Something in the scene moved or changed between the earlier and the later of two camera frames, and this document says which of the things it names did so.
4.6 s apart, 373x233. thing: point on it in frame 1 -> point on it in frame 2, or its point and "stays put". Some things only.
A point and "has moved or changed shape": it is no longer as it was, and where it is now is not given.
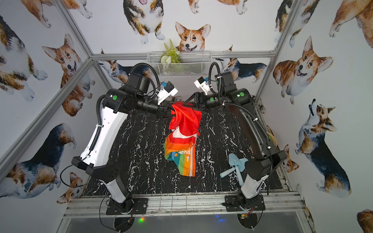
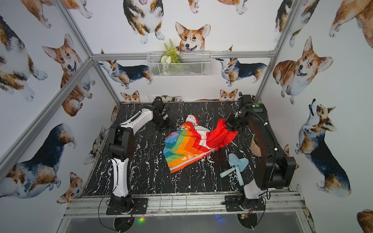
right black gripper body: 202,96 -> 235,122
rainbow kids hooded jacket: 180,142 has moved or changed shape
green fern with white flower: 170,56 stays put
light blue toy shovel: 239,165 stays put
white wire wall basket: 180,64 stays put
